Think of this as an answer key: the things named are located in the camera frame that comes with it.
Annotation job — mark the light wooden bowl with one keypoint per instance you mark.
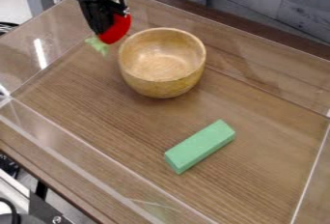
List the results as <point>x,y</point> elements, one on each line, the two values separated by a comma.
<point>162,62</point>

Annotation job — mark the green rectangular block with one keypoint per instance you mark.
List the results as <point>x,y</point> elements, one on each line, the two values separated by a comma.
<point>188,153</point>

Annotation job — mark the red fuzzy ball fruit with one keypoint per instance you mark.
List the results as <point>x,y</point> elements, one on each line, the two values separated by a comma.
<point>101,42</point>

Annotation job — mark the clear acrylic tray enclosure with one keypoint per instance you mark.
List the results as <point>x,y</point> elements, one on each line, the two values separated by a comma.
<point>91,138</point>

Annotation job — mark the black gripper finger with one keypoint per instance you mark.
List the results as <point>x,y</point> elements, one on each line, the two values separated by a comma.
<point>114,19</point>
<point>93,15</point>

